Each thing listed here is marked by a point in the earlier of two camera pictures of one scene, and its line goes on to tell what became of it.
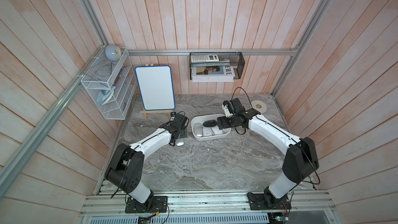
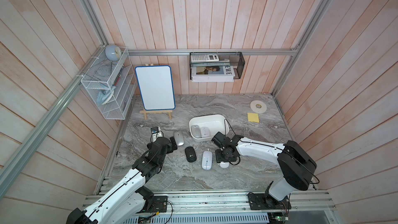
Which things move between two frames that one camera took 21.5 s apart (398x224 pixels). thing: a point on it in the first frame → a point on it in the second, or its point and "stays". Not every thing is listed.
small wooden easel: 158,111 stays
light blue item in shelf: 103,95 stays
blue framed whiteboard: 155,86 stays
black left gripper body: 183,133 → 170,149
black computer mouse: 210,123 → 190,154
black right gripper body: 227,122 → 221,155
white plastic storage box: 206,126 stays
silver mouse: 179,142 stays
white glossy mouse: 216,130 → 224,165
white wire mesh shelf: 111,82 stays
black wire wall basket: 208,67 stays
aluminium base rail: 302,203 stays
